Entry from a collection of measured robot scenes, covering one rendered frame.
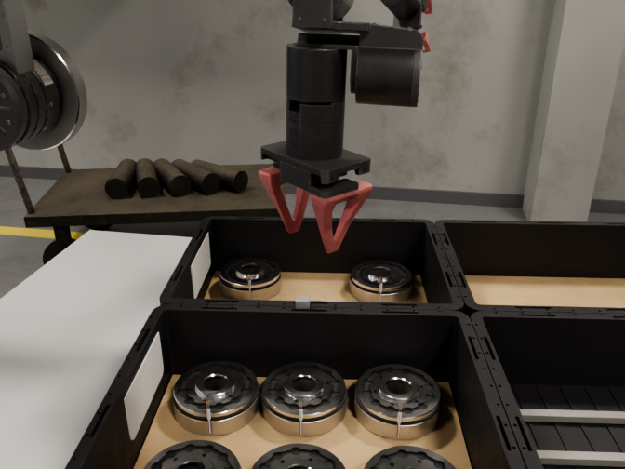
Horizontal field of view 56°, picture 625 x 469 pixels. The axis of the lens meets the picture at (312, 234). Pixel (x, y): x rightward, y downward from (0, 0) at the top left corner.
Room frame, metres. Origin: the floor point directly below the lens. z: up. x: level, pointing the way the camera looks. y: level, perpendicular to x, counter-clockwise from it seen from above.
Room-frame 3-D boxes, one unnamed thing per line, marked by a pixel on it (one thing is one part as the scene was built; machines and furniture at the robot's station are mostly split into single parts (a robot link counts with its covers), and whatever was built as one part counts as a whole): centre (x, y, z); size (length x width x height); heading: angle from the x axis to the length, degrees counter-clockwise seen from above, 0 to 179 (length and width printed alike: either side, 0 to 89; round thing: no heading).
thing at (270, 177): (0.59, 0.01, 1.10); 0.07 x 0.07 x 0.09; 41
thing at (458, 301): (0.80, 0.00, 0.92); 0.40 x 0.30 x 0.02; 88
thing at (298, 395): (0.58, 0.01, 0.86); 0.05 x 0.05 x 0.01
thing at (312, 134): (0.58, 0.00, 1.17); 0.10 x 0.07 x 0.07; 41
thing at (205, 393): (0.58, 0.12, 0.86); 0.05 x 0.05 x 0.01
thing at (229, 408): (0.58, 0.12, 0.86); 0.10 x 0.10 x 0.01
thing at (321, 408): (0.58, 0.01, 0.86); 0.10 x 0.10 x 0.01
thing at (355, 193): (0.56, -0.01, 1.10); 0.07 x 0.07 x 0.09; 41
